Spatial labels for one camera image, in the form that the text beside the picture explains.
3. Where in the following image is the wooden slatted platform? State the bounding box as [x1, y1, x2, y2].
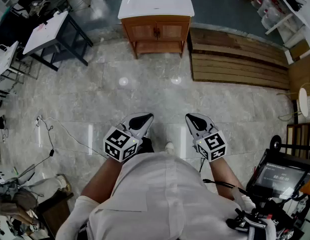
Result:
[189, 27, 290, 91]

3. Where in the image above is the small white sink top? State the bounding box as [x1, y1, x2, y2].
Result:
[22, 10, 69, 56]

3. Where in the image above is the wooden vanity cabinet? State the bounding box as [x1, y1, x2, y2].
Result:
[121, 15, 192, 60]

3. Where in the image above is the thin floor cable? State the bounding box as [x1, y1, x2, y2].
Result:
[27, 115, 108, 171]

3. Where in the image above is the black metal stand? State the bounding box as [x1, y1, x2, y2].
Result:
[31, 13, 94, 72]

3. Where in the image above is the person's white shirt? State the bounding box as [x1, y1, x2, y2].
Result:
[56, 151, 277, 240]

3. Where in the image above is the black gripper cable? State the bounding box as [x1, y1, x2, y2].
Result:
[198, 156, 248, 195]

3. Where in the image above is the person's right forearm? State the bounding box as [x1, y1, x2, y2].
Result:
[208, 156, 245, 201]

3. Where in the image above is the black white harness device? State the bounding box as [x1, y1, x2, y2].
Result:
[226, 207, 270, 235]

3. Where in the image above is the person's left forearm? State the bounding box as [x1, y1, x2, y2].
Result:
[80, 155, 125, 205]

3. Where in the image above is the white paper bag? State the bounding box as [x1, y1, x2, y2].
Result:
[0, 40, 20, 78]

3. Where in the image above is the white shoe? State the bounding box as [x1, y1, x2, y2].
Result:
[164, 141, 175, 155]

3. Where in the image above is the brown wooden rack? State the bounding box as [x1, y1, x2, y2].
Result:
[286, 122, 310, 161]

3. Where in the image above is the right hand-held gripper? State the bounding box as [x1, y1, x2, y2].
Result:
[185, 112, 228, 163]

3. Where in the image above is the clear plastic jug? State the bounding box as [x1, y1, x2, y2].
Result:
[261, 13, 283, 30]
[253, 0, 270, 11]
[257, 3, 279, 20]

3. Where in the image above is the person's black trouser leg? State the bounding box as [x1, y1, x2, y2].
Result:
[137, 136, 155, 155]

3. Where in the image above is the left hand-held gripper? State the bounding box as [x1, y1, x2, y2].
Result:
[103, 112, 155, 163]

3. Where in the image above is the black monitor screen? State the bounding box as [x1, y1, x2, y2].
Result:
[246, 148, 310, 200]

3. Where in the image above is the white sink basin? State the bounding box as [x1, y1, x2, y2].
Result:
[117, 0, 195, 20]

